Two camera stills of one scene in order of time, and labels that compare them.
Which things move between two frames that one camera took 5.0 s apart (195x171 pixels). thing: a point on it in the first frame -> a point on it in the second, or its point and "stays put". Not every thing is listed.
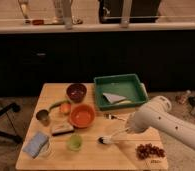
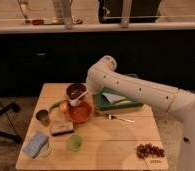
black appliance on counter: (140, 11) stays put
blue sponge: (35, 143) stays put
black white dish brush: (108, 139) -> (75, 102)
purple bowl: (76, 92) stays put
